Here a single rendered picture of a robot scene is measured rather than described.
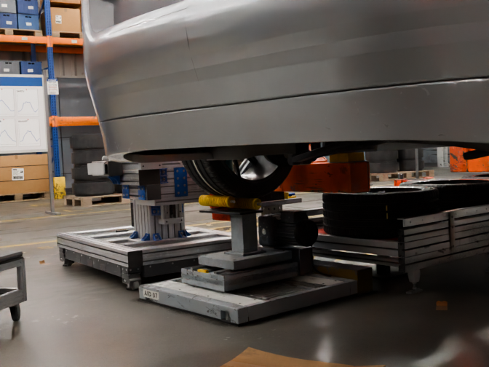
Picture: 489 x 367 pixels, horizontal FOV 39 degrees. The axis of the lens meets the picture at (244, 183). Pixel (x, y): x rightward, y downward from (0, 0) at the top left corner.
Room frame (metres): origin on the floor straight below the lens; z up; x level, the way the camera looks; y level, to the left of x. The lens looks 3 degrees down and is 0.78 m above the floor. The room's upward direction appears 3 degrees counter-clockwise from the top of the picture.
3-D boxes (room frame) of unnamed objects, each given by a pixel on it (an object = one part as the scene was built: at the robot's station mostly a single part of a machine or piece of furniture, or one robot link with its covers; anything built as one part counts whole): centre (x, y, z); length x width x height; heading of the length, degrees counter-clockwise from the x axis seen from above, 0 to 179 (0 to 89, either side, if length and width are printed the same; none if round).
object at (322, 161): (3.79, -0.44, 0.69); 0.52 x 0.17 x 0.35; 40
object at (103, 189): (11.00, 2.09, 0.55); 1.40 x 0.80 x 1.09; 125
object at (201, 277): (3.58, 0.04, 0.13); 0.50 x 0.36 x 0.10; 130
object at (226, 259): (3.60, 0.01, 0.32); 0.40 x 0.30 x 0.28; 130
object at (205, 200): (3.58, 0.15, 0.51); 0.29 x 0.06 x 0.06; 40
